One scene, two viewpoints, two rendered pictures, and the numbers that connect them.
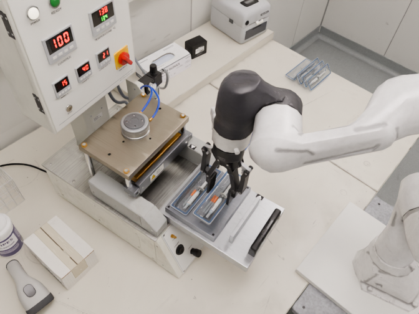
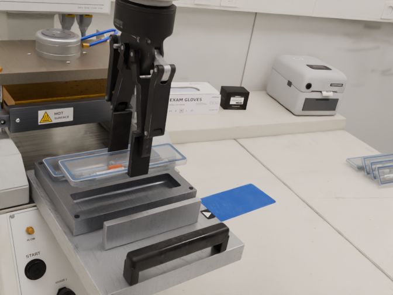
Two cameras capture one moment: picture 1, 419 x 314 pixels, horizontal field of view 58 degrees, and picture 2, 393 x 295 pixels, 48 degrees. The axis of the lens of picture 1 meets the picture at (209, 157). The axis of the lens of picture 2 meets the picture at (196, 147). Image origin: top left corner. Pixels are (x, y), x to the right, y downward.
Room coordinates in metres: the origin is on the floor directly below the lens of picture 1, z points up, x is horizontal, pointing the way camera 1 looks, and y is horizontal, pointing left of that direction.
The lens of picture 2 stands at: (0.09, -0.33, 1.36)
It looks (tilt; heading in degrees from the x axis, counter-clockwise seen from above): 27 degrees down; 21
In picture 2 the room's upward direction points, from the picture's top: 10 degrees clockwise
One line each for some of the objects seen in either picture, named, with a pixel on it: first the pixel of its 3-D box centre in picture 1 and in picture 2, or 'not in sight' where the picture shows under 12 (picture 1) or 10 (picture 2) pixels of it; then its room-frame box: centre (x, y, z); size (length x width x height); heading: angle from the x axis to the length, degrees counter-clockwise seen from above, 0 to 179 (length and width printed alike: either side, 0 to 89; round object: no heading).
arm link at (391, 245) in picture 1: (411, 218); not in sight; (0.56, -0.57, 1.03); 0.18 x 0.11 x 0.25; 175
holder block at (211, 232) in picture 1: (209, 199); (115, 182); (0.59, -0.01, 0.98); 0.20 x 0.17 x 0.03; 151
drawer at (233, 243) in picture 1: (222, 209); (128, 204); (0.57, -0.05, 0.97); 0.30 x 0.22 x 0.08; 61
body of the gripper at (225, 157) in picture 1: (227, 152); (142, 37); (0.57, -0.04, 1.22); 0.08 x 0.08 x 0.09
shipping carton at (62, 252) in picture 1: (62, 252); not in sight; (0.47, 0.43, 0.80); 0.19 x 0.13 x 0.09; 52
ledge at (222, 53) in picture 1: (197, 57); (233, 113); (1.53, 0.10, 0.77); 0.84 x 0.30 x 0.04; 142
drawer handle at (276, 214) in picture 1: (265, 231); (179, 250); (0.50, -0.17, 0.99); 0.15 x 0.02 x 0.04; 151
